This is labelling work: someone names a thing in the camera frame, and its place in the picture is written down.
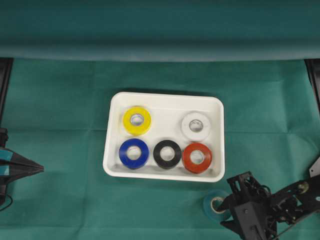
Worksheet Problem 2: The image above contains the blue tape roll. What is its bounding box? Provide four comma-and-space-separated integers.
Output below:
118, 138, 150, 169

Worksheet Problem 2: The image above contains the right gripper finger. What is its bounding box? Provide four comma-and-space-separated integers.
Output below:
217, 194, 237, 212
220, 219, 244, 240

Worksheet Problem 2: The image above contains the black camera cable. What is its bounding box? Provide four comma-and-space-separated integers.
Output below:
0, 191, 13, 212

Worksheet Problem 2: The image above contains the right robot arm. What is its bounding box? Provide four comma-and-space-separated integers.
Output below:
203, 159, 320, 240

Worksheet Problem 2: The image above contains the black table frame rail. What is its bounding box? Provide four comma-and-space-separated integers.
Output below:
304, 58, 320, 110

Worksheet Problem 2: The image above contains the black tape roll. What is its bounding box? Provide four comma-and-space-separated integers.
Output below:
153, 140, 182, 170

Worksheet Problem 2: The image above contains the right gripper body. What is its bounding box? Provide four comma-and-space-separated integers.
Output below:
227, 171, 278, 240

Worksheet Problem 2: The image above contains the yellow tape roll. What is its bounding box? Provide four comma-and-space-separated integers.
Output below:
122, 106, 152, 136

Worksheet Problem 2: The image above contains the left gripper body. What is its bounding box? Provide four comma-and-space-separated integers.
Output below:
0, 127, 9, 205

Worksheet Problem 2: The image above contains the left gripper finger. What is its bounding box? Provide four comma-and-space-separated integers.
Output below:
0, 165, 44, 185
4, 148, 43, 168

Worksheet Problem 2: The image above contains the white plastic tray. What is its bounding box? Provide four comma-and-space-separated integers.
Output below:
103, 92, 225, 183

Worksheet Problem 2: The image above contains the green backdrop curtain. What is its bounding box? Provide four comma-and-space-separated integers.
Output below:
0, 0, 320, 62

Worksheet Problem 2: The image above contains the green tape roll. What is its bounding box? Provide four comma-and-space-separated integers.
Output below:
202, 189, 231, 222

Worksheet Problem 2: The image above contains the white tape roll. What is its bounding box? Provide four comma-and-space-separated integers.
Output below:
181, 111, 212, 142

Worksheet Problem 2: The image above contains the green table cloth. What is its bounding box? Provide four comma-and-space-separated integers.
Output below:
0, 59, 320, 240

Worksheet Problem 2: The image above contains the orange tape roll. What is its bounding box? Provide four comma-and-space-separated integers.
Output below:
182, 142, 212, 174

